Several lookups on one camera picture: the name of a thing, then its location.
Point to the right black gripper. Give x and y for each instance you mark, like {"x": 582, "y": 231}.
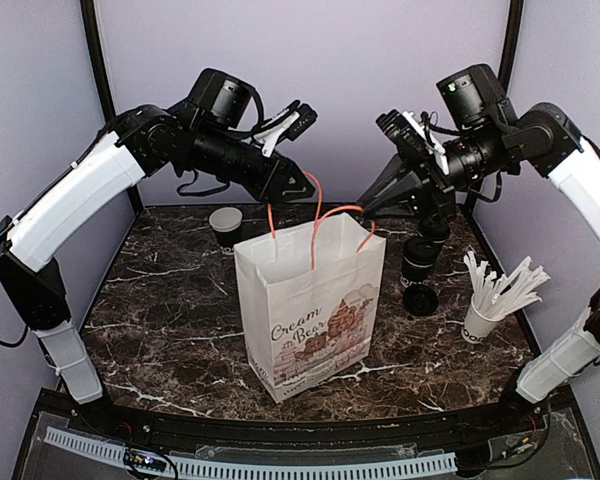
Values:
{"x": 429, "y": 191}

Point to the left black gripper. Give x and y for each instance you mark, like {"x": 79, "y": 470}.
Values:
{"x": 283, "y": 168}

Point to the stack of paper cups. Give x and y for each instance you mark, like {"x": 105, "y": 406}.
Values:
{"x": 226, "y": 224}

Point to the stack of black lids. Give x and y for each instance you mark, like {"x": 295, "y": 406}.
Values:
{"x": 420, "y": 300}

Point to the kraft paper bag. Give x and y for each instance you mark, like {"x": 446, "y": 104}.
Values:
{"x": 308, "y": 298}

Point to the black paper coffee cup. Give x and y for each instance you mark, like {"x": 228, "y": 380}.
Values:
{"x": 436, "y": 230}

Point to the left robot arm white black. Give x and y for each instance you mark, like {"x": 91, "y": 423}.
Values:
{"x": 198, "y": 134}

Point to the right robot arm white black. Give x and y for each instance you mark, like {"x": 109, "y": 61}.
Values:
{"x": 490, "y": 139}

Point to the bundle of wrapped straws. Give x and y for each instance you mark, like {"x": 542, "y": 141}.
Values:
{"x": 495, "y": 295}

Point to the white cup holding straws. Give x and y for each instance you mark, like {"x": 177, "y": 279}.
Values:
{"x": 476, "y": 326}

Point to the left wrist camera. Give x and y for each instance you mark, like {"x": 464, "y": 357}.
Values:
{"x": 288, "y": 124}

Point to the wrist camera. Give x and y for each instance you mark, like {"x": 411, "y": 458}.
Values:
{"x": 411, "y": 139}
{"x": 288, "y": 124}

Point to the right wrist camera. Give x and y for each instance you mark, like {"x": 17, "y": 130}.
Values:
{"x": 411, "y": 139}

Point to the right black frame post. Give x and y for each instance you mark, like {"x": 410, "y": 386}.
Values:
{"x": 510, "y": 42}

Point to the black frame post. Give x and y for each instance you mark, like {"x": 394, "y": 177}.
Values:
{"x": 510, "y": 42}
{"x": 94, "y": 46}

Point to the black front rail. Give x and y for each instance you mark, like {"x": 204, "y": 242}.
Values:
{"x": 464, "y": 429}

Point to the left black frame post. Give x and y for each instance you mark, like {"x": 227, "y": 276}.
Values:
{"x": 94, "y": 46}

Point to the white cable duct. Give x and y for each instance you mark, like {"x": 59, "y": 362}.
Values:
{"x": 147, "y": 464}

